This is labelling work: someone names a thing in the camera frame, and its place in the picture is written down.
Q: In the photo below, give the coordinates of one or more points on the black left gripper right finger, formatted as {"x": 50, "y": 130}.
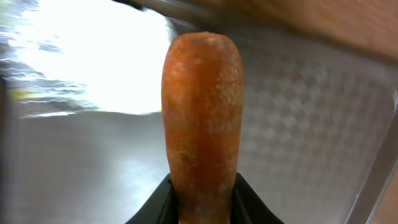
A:
{"x": 247, "y": 207}

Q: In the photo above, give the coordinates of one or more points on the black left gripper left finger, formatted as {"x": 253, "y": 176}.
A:
{"x": 160, "y": 208}

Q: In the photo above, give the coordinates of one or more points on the orange carrot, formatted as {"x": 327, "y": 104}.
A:
{"x": 202, "y": 108}

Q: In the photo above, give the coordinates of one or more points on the dark brown serving tray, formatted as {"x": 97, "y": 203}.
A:
{"x": 318, "y": 144}

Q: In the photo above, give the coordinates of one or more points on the crumpled foil wrapper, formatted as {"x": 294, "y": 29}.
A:
{"x": 72, "y": 56}

